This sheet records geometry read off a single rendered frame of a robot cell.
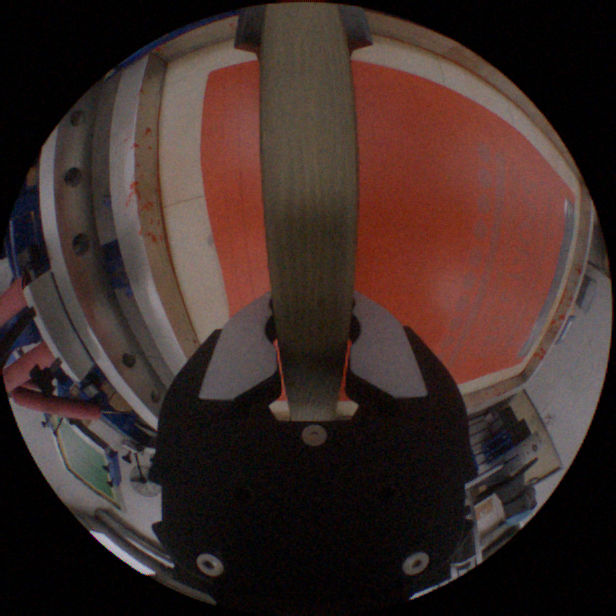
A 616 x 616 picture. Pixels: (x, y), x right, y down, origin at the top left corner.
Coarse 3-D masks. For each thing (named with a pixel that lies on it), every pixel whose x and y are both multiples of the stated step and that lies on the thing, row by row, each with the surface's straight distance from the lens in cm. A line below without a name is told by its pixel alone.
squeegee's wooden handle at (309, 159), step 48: (288, 48) 8; (336, 48) 8; (288, 96) 7; (336, 96) 7; (288, 144) 6; (336, 144) 6; (288, 192) 6; (336, 192) 6; (288, 240) 6; (336, 240) 6; (288, 288) 6; (336, 288) 6; (288, 336) 8; (336, 336) 8; (288, 384) 10; (336, 384) 10
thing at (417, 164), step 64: (256, 64) 22; (256, 128) 18; (384, 128) 19; (448, 128) 23; (512, 128) 33; (256, 192) 17; (384, 192) 17; (448, 192) 21; (256, 256) 18; (384, 256) 18; (448, 256) 22
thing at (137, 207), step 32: (192, 32) 25; (224, 32) 26; (384, 32) 26; (416, 32) 26; (160, 64) 28; (480, 64) 30; (128, 96) 24; (160, 96) 25; (512, 96) 35; (128, 128) 22; (544, 128) 42; (128, 160) 20; (128, 192) 20; (160, 192) 21; (128, 224) 20; (160, 224) 21; (128, 256) 21; (160, 256) 20; (576, 256) 60; (160, 288) 20; (576, 288) 59; (160, 320) 21; (192, 352) 24; (544, 352) 63; (512, 384) 61
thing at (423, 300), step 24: (240, 288) 19; (264, 288) 18; (360, 288) 19; (384, 288) 19; (408, 288) 20; (432, 288) 22; (456, 288) 24; (408, 312) 22; (432, 312) 24; (432, 336) 26; (504, 360) 48
